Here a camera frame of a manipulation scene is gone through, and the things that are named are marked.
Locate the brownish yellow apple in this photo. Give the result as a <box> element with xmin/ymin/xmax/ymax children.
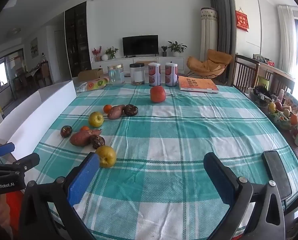
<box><xmin>95</xmin><ymin>145</ymin><xmax>117</xmax><ymax>168</ymax></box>

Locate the white sheer curtain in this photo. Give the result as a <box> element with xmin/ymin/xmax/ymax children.
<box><xmin>278</xmin><ymin>5</ymin><xmax>298</xmax><ymax>75</ymax></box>

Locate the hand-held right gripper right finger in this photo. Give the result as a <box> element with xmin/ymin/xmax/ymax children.
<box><xmin>203</xmin><ymin>152</ymin><xmax>286</xmax><ymax>240</ymax></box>

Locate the large leafy potted plant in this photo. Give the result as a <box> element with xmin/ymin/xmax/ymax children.
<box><xmin>167</xmin><ymin>41</ymin><xmax>187</xmax><ymax>57</ymax></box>

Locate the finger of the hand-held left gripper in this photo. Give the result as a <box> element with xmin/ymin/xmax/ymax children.
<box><xmin>0</xmin><ymin>142</ymin><xmax>16</xmax><ymax>163</ymax></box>
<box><xmin>0</xmin><ymin>152</ymin><xmax>40</xmax><ymax>176</ymax></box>

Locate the clear jar black lid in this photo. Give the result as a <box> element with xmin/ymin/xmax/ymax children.
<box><xmin>129</xmin><ymin>63</ymin><xmax>145</xmax><ymax>85</ymax></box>

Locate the fruit print snack bag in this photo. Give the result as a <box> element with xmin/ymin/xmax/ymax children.
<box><xmin>77</xmin><ymin>77</ymin><xmax>110</xmax><ymax>93</ymax></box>

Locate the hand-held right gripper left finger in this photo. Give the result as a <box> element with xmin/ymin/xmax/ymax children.
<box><xmin>18</xmin><ymin>152</ymin><xmax>100</xmax><ymax>240</ymax></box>

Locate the grey curtain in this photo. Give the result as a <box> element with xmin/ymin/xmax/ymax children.
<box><xmin>210</xmin><ymin>0</ymin><xmax>236</xmax><ymax>55</ymax></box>

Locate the wooden slat chair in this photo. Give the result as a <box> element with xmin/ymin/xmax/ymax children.
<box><xmin>231</xmin><ymin>54</ymin><xmax>261</xmax><ymax>94</ymax></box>
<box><xmin>264</xmin><ymin>71</ymin><xmax>296</xmax><ymax>95</ymax></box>

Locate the white foam board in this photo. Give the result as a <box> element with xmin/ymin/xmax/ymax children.
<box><xmin>0</xmin><ymin>80</ymin><xmax>77</xmax><ymax>150</ymax></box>

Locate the small green potted plant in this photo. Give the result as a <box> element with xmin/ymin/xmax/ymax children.
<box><xmin>105</xmin><ymin>47</ymin><xmax>119</xmax><ymax>60</ymax></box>

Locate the white television cabinet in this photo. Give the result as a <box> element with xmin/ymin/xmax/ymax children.
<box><xmin>91</xmin><ymin>56</ymin><xmax>185</xmax><ymax>72</ymax></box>

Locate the black smartphone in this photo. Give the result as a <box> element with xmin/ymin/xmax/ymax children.
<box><xmin>261</xmin><ymin>150</ymin><xmax>293</xmax><ymax>200</ymax></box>

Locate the clear jar gold lid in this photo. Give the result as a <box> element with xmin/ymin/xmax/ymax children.
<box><xmin>107</xmin><ymin>64</ymin><xmax>125</xmax><ymax>85</ymax></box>

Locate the large orange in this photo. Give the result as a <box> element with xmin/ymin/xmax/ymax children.
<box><xmin>150</xmin><ymin>86</ymin><xmax>166</xmax><ymax>103</ymax></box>

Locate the right orange-white carton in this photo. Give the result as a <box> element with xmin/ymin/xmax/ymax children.
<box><xmin>165</xmin><ymin>62</ymin><xmax>178</xmax><ymax>87</ymax></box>

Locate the sweet potato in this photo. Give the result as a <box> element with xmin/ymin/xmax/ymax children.
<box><xmin>107</xmin><ymin>104</ymin><xmax>126</xmax><ymax>120</ymax></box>
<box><xmin>69</xmin><ymin>129</ymin><xmax>102</xmax><ymax>147</ymax></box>

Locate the teal checked tablecloth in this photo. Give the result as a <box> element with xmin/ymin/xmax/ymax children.
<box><xmin>4</xmin><ymin>81</ymin><xmax>298</xmax><ymax>240</ymax></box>

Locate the flat screen television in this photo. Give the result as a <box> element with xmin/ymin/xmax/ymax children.
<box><xmin>122</xmin><ymin>35</ymin><xmax>159</xmax><ymax>56</ymax></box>

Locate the orange lounge chair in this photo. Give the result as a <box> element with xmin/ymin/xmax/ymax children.
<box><xmin>186</xmin><ymin>49</ymin><xmax>233</xmax><ymax>79</ymax></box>

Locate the dark glass cabinet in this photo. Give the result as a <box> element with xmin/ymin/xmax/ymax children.
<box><xmin>64</xmin><ymin>1</ymin><xmax>87</xmax><ymax>77</ymax></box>

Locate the orange cover book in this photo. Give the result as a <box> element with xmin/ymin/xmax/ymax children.
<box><xmin>178</xmin><ymin>76</ymin><xmax>219</xmax><ymax>93</ymax></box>

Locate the cardboard box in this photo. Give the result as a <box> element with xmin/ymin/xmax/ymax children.
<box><xmin>78</xmin><ymin>68</ymin><xmax>103</xmax><ymax>82</ymax></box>

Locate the red wall hanging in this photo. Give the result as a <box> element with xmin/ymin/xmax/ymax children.
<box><xmin>235</xmin><ymin>10</ymin><xmax>249</xmax><ymax>32</ymax></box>

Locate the framed wall painting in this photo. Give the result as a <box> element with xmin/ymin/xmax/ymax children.
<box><xmin>30</xmin><ymin>37</ymin><xmax>38</xmax><ymax>58</ymax></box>

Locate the covered standing air conditioner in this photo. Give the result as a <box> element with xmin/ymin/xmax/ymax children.
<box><xmin>200</xmin><ymin>7</ymin><xmax>218</xmax><ymax>60</ymax></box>

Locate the yellow green apple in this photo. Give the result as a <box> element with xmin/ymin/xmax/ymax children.
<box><xmin>88</xmin><ymin>112</ymin><xmax>104</xmax><ymax>127</ymax></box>

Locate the red label tin can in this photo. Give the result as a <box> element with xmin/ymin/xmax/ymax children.
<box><xmin>148</xmin><ymin>62</ymin><xmax>161</xmax><ymax>86</ymax></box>

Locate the red flower plant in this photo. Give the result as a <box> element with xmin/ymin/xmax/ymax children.
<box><xmin>92</xmin><ymin>46</ymin><xmax>102</xmax><ymax>62</ymax></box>

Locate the dark wrinkled passion fruit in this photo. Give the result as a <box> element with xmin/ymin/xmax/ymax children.
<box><xmin>90</xmin><ymin>135</ymin><xmax>106</xmax><ymax>149</ymax></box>
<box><xmin>124</xmin><ymin>104</ymin><xmax>139</xmax><ymax>117</ymax></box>
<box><xmin>60</xmin><ymin>126</ymin><xmax>73</xmax><ymax>138</ymax></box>

